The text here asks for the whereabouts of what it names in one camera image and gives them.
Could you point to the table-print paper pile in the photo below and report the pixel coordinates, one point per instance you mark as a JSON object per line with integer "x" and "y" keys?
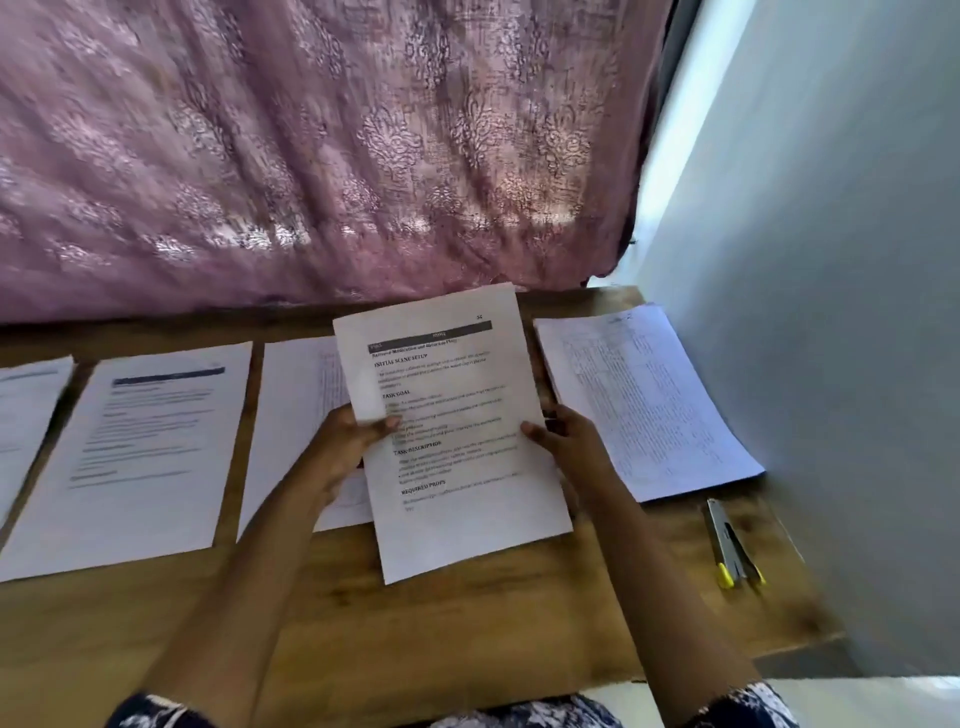
{"x": 293, "y": 405}

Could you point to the person's left forearm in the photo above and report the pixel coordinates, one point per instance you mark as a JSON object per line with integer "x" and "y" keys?
{"x": 248, "y": 600}

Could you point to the dark-header text paper pile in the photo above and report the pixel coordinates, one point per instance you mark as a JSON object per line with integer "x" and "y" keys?
{"x": 135, "y": 465}

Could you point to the person's right hand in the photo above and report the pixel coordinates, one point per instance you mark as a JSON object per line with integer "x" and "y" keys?
{"x": 578, "y": 458}

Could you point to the person's right forearm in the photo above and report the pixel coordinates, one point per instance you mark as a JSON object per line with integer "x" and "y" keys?
{"x": 660, "y": 600}

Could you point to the pink patterned curtain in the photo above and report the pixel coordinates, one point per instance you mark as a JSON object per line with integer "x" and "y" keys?
{"x": 315, "y": 150}

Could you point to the printed sheet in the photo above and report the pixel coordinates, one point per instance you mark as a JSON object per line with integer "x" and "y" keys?
{"x": 450, "y": 495}

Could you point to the dark window frame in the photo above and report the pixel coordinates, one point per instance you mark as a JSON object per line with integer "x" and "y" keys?
{"x": 675, "y": 60}

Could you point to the silver yellow black stapler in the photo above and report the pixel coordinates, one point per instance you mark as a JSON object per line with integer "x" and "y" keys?
{"x": 728, "y": 540}

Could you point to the grey-header text paper pile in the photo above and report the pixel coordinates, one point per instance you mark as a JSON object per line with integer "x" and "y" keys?
{"x": 23, "y": 420}

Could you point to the person's left hand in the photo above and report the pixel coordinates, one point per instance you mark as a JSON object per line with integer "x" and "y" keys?
{"x": 342, "y": 450}

